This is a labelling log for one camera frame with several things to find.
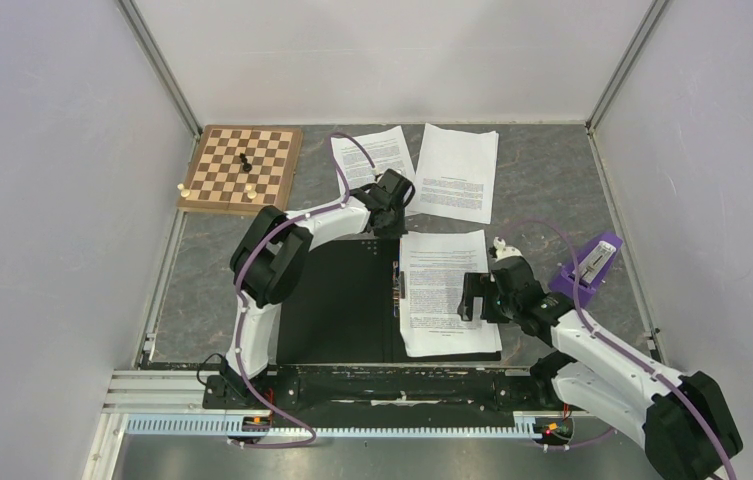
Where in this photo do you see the printed paper sheet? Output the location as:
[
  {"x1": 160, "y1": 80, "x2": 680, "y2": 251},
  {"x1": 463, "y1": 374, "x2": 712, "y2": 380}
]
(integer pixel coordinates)
[
  {"x1": 409, "y1": 124, "x2": 499, "y2": 225},
  {"x1": 399, "y1": 230, "x2": 502, "y2": 358},
  {"x1": 330, "y1": 126, "x2": 415, "y2": 194}
]

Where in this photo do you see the blue folder with black inside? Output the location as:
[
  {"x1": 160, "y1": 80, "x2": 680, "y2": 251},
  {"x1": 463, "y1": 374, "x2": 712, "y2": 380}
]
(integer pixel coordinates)
[{"x1": 275, "y1": 239, "x2": 501, "y2": 365}]

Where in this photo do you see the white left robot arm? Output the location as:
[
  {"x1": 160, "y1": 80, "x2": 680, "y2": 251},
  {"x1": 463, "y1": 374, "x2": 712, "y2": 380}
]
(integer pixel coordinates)
[{"x1": 226, "y1": 169, "x2": 416, "y2": 408}]

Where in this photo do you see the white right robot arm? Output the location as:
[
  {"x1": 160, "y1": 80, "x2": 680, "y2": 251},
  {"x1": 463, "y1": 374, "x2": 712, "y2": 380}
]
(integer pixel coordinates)
[{"x1": 457, "y1": 255, "x2": 744, "y2": 479}]

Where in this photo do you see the purple metronome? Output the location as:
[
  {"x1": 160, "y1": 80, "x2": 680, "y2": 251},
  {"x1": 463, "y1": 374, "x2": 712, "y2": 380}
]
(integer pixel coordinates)
[{"x1": 548, "y1": 231, "x2": 624, "y2": 308}]

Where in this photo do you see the black chess pawn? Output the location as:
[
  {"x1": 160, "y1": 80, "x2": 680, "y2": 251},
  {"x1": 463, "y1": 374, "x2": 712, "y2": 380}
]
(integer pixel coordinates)
[{"x1": 239, "y1": 153, "x2": 253, "y2": 173}]

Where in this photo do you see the wooden chessboard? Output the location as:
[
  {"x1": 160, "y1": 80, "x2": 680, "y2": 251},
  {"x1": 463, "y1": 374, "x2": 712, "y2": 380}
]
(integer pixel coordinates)
[{"x1": 177, "y1": 125, "x2": 303, "y2": 216}]

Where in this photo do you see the white chess pawn left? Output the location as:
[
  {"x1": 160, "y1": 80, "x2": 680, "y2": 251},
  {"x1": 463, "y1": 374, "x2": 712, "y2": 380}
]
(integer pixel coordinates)
[{"x1": 177, "y1": 184, "x2": 191, "y2": 198}]

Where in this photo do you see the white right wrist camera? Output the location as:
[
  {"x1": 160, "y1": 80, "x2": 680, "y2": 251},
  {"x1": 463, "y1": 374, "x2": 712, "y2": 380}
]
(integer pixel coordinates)
[{"x1": 488, "y1": 237, "x2": 523, "y2": 262}]

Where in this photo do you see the light blue cable duct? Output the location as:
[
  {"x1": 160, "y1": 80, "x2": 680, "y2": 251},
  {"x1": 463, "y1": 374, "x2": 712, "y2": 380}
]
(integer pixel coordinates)
[{"x1": 125, "y1": 413, "x2": 552, "y2": 440}]

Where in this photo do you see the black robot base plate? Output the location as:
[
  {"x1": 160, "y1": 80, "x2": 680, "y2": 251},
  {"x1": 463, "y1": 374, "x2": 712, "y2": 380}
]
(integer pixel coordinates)
[{"x1": 201, "y1": 365, "x2": 577, "y2": 429}]

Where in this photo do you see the aluminium frame rail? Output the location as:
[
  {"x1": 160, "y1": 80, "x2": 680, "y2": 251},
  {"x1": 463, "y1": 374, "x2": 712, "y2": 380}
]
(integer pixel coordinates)
[{"x1": 81, "y1": 331, "x2": 218, "y2": 480}]

